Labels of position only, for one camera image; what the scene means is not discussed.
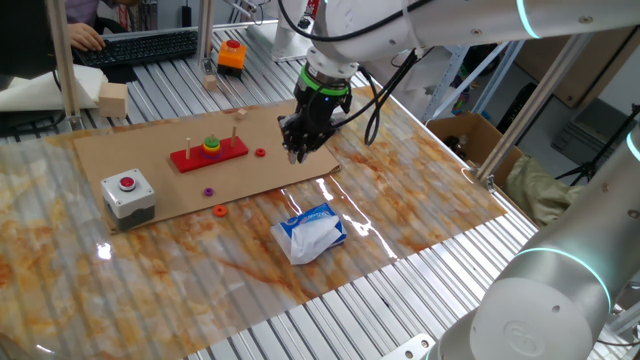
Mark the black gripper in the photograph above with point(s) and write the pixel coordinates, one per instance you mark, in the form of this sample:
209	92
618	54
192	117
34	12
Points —
312	117

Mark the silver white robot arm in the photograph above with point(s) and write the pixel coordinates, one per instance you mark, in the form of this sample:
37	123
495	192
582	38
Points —
450	20

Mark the purple sleeved forearm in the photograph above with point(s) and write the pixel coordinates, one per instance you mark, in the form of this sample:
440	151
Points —
80	10

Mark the red Hanoi base with pegs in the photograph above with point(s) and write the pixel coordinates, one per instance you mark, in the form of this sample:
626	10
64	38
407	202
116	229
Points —
186	162

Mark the large wooden block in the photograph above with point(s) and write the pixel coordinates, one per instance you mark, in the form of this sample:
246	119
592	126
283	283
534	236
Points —
113	100

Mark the person's bare hand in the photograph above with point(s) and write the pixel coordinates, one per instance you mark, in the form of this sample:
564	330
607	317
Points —
85	37

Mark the small wooden cube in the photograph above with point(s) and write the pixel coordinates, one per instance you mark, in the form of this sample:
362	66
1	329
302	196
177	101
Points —
210	83
241	114

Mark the blue white tissue pack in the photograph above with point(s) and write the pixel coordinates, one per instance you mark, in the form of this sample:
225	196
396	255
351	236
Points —
310	235

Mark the orange emergency stop box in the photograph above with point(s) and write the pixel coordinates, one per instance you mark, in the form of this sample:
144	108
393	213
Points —
231	56

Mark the brown cardboard sheet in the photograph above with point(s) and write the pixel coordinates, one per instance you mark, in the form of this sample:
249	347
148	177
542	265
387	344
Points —
150	145

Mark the marble pattern plastic mat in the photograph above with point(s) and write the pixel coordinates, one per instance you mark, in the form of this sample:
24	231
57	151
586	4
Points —
200	280

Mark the red push button box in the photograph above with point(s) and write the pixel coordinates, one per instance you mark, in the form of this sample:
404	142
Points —
131	200

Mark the open cardboard box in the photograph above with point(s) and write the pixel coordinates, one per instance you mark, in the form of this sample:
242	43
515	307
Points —
475	132

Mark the black computer keyboard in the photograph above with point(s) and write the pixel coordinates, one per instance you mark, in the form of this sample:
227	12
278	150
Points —
140	47

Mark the olive green bag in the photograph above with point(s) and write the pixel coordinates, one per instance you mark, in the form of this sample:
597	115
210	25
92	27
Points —
540	195

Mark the white cloth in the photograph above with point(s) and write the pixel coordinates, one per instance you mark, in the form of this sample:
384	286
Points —
35	92

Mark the brown wooden cabinet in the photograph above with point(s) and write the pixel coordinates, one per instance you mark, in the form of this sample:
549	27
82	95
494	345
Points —
575	75

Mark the black monitor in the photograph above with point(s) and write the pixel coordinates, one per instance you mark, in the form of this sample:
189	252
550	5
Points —
25	35

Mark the black tripod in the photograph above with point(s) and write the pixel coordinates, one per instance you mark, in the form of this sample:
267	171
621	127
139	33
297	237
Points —
600	155

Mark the white pedestal base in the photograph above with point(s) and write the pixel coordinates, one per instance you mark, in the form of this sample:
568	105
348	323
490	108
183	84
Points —
285	45

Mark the aluminium frame post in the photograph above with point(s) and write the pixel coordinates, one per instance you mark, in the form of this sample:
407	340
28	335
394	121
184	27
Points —
62	60
205	35
530	110

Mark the pale metal shelf frame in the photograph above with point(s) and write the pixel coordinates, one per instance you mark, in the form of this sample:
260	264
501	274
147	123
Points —
450	80

